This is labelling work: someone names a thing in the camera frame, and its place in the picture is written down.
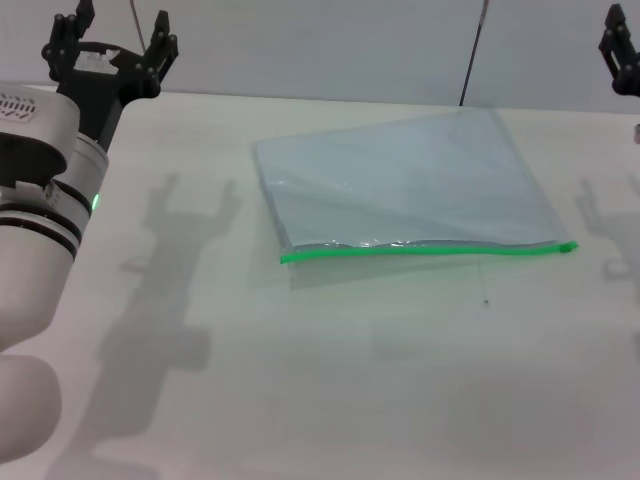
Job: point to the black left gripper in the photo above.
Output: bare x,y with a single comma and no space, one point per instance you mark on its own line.
95,95

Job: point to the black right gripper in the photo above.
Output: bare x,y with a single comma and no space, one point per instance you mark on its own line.
630,86

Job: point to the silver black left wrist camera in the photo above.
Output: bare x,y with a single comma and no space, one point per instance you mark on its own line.
50,120

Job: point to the clear green-zip document bag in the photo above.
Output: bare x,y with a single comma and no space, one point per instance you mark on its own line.
400,185

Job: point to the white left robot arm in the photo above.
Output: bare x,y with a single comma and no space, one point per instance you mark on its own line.
30,260

